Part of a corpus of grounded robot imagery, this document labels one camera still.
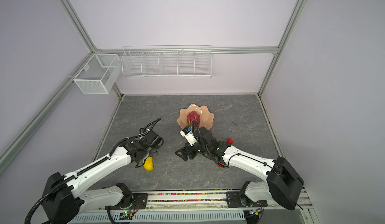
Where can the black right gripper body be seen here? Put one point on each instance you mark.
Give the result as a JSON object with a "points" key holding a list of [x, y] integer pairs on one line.
{"points": [[197, 149]]}

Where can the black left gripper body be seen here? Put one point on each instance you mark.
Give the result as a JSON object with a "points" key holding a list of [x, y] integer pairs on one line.
{"points": [[153, 152]]}

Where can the yellow fake fruit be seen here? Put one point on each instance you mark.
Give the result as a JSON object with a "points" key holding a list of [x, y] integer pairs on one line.
{"points": [[148, 164]]}

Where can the pink fake dragon fruit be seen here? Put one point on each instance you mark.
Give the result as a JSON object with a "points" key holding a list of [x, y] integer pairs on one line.
{"points": [[193, 116]]}

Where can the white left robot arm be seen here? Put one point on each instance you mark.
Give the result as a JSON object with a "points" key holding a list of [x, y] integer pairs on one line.
{"points": [[66, 196]]}

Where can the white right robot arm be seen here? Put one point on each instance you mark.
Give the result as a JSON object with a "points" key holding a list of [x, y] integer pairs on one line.
{"points": [[280, 182]]}

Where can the peach wavy fruit bowl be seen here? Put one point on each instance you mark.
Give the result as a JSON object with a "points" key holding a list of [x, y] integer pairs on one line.
{"points": [[199, 113]]}

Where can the small white mesh basket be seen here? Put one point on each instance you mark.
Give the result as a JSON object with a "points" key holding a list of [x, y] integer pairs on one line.
{"points": [[99, 74]]}

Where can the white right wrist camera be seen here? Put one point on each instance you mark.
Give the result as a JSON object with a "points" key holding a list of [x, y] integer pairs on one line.
{"points": [[188, 135]]}

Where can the long white wire basket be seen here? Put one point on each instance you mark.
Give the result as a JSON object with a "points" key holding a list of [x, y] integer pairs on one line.
{"points": [[167, 61]]}

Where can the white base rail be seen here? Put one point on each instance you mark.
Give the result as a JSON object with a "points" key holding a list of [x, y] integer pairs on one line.
{"points": [[183, 207]]}

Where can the aluminium frame left post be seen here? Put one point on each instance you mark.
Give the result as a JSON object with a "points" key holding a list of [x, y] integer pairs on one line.
{"points": [[75, 20]]}

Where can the aluminium frame corner post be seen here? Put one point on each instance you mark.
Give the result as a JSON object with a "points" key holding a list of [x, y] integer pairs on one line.
{"points": [[293, 20]]}

